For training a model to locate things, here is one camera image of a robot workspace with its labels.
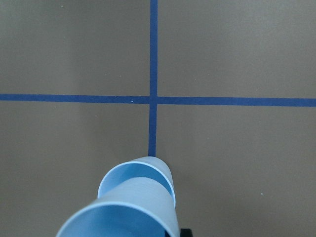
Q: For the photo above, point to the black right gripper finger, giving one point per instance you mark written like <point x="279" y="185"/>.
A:
<point x="185" y="233"/>

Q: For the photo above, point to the light blue plastic cup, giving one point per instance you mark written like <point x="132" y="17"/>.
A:
<point x="138" y="207"/>
<point x="149" y="167"/>

